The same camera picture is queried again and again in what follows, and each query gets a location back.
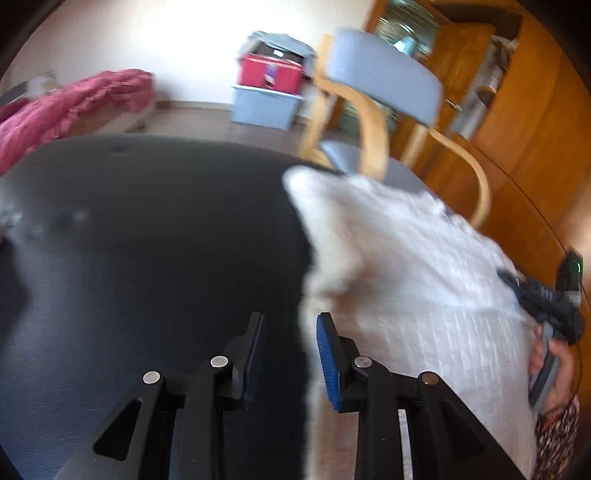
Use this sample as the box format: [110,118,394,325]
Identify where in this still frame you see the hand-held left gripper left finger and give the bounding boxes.
[55,311,266,480]

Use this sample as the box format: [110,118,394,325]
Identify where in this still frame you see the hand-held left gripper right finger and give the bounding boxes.
[316,312,525,480]

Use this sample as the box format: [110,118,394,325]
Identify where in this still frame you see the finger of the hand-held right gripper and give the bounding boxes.
[498,270,557,319]

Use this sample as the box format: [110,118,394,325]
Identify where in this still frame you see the white knit sweater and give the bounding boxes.
[283,165,543,480]

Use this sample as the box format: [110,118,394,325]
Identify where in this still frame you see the person's right forearm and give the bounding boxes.
[533,397,580,480]

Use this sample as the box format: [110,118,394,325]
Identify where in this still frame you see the person's right hand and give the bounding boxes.
[529,339,576,417]

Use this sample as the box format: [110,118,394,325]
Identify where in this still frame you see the wooden wardrobe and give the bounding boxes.
[406,0,591,315]

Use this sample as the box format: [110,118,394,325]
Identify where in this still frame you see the grey plastic storage box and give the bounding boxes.
[231,85,305,131]

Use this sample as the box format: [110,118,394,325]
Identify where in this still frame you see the wooden chair with grey cushions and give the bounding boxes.
[298,28,491,229]

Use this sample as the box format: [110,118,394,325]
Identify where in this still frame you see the red fabric storage box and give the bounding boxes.
[238,54,305,95]

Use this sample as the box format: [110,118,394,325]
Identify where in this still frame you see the wooden door with glass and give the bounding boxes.
[332,0,497,134]

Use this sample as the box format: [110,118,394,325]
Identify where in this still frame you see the red ruffled quilt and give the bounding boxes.
[0,69,155,176]

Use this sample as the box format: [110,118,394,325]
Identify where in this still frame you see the grey garment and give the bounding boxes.
[240,31,317,70]

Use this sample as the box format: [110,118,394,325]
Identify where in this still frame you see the white floral nightstand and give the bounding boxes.
[28,71,61,93]

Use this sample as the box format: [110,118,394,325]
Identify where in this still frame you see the beige bed frame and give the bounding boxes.
[65,99,155,137]

